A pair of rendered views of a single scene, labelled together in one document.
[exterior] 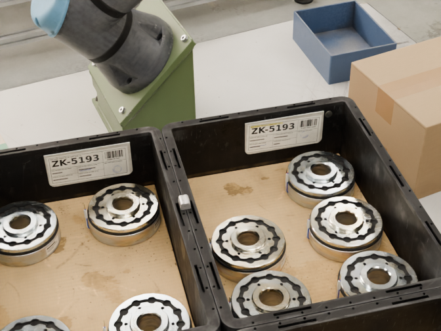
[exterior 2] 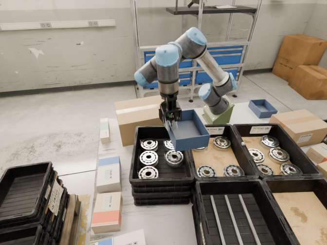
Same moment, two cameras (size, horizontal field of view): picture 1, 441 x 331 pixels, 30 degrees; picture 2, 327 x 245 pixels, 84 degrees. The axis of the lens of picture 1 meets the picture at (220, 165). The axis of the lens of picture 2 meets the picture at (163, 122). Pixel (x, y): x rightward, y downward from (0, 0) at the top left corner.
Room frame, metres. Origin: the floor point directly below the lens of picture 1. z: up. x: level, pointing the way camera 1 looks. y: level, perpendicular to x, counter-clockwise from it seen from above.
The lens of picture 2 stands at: (0.00, 0.34, 1.64)
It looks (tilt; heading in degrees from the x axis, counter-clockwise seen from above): 38 degrees down; 11
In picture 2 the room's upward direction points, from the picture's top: straight up
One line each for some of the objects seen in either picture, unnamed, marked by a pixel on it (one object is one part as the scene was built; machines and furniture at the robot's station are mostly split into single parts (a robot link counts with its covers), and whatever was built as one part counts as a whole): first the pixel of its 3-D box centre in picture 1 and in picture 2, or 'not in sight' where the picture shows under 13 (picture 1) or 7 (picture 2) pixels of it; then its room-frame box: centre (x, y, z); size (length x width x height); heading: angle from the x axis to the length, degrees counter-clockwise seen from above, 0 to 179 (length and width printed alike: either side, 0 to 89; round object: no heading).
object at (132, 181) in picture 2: not in sight; (160, 149); (0.67, 0.48, 0.92); 0.40 x 0.30 x 0.02; 13
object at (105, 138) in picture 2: not in sight; (105, 130); (0.97, 0.99, 0.73); 0.24 x 0.06 x 0.06; 27
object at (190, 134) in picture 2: not in sight; (185, 128); (0.66, 0.36, 1.10); 0.20 x 0.15 x 0.07; 24
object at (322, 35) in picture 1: (342, 41); (262, 108); (1.52, -0.27, 0.74); 0.20 x 0.15 x 0.07; 17
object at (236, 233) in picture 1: (248, 238); (255, 154); (0.79, -0.04, 0.86); 0.05 x 0.05 x 0.01
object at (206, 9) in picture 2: not in sight; (210, 10); (3.07, 0.26, 1.32); 1.20 x 0.45 x 0.06; 113
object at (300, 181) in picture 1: (320, 173); (269, 141); (0.93, -0.15, 0.86); 0.10 x 0.10 x 0.01
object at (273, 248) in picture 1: (247, 241); (254, 155); (0.79, -0.04, 0.86); 0.10 x 0.10 x 0.01
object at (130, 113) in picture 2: not in sight; (144, 118); (1.08, 0.70, 0.80); 0.40 x 0.30 x 0.20; 119
